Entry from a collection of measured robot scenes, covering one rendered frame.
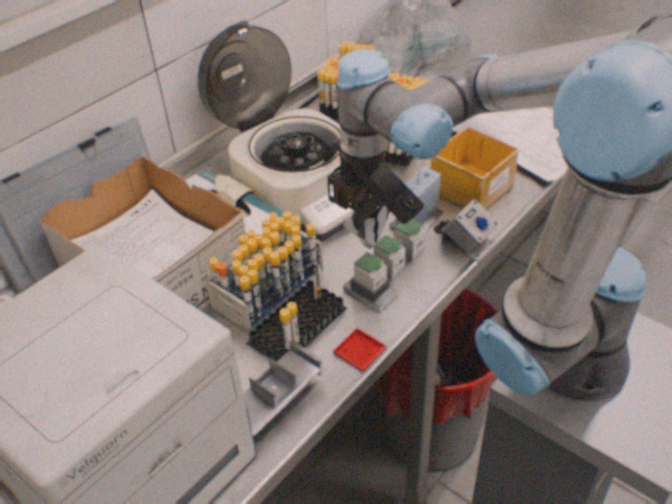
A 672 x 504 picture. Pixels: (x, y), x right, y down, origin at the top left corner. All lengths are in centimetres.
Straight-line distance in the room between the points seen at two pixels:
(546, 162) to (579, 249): 86
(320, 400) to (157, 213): 53
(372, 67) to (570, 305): 43
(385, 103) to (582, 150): 38
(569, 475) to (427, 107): 66
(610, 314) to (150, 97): 99
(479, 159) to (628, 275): 65
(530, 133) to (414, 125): 81
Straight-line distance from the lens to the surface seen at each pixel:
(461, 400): 187
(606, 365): 121
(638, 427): 124
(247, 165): 154
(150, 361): 96
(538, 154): 175
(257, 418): 120
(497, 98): 107
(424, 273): 145
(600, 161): 76
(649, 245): 296
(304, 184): 148
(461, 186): 156
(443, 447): 208
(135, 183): 156
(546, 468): 136
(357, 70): 109
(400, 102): 106
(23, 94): 144
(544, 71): 100
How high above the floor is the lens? 189
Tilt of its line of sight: 43 degrees down
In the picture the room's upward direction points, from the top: 2 degrees counter-clockwise
